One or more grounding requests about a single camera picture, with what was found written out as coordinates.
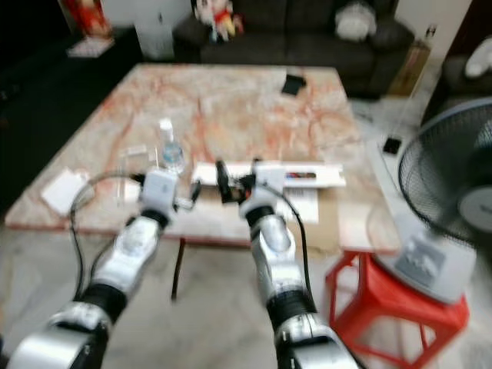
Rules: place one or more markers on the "clear plastic water bottle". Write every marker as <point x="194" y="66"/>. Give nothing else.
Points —
<point x="171" y="150"/>

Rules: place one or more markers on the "brown cardboard sheet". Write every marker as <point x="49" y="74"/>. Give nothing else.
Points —
<point x="329" y="223"/>

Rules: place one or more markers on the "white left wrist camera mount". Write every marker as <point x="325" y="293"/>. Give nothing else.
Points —
<point x="160" y="191"/>

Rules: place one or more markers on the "red plastic stool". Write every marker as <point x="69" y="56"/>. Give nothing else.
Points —
<point x="392" y="300"/>

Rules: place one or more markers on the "small black wallet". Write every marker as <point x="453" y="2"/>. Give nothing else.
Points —
<point x="294" y="84"/>

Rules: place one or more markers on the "dark armchair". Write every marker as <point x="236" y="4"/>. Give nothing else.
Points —
<point x="453" y="84"/>

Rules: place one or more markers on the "white cushion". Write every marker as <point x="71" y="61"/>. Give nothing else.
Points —
<point x="480" y="58"/>

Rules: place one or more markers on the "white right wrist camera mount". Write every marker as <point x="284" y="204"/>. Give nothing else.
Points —
<point x="265" y="186"/>

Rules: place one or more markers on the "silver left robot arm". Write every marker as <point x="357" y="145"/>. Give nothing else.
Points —
<point x="127" y="261"/>

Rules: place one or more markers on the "black grey electric fan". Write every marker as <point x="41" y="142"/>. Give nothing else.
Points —
<point x="442" y="169"/>

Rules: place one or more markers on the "dark grey sofa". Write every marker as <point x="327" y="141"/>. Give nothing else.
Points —
<point x="292" y="42"/>

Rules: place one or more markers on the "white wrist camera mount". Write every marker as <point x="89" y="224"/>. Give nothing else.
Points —
<point x="265" y="186"/>
<point x="160" y="191"/>

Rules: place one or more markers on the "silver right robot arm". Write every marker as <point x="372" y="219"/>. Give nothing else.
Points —
<point x="280" y="254"/>

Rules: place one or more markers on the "white paper napkin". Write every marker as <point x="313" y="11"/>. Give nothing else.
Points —
<point x="67" y="192"/>

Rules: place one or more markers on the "dark metal table leg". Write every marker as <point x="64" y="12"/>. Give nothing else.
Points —
<point x="180" y="269"/>

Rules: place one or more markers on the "long white cardboard box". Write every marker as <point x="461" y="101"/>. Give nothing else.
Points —
<point x="315" y="175"/>

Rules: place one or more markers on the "white printed paper sheet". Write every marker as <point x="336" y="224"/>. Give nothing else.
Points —
<point x="307" y="206"/>

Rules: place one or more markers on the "colourful doll toy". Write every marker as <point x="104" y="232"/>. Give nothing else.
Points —
<point x="217" y="17"/>

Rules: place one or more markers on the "red decoration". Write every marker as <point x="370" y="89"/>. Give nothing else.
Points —
<point x="84" y="17"/>

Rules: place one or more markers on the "clear plastic container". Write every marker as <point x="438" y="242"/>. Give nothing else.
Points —
<point x="134" y="157"/>

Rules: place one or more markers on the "white fluffy pillow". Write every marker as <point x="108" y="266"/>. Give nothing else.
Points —
<point x="356" y="21"/>

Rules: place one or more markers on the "small black square object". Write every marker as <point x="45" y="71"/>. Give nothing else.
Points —
<point x="392" y="145"/>

